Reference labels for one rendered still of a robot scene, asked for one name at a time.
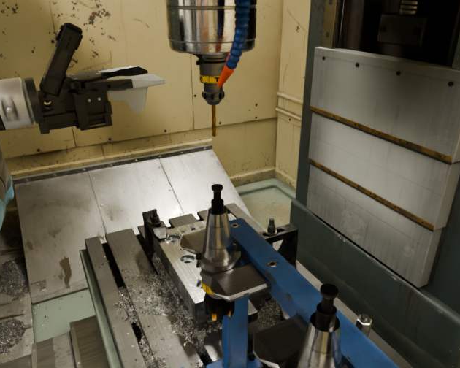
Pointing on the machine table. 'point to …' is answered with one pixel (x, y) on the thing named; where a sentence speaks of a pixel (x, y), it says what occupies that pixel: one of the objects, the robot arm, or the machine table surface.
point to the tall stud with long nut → (363, 323)
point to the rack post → (236, 340)
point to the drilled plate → (181, 273)
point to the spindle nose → (206, 26)
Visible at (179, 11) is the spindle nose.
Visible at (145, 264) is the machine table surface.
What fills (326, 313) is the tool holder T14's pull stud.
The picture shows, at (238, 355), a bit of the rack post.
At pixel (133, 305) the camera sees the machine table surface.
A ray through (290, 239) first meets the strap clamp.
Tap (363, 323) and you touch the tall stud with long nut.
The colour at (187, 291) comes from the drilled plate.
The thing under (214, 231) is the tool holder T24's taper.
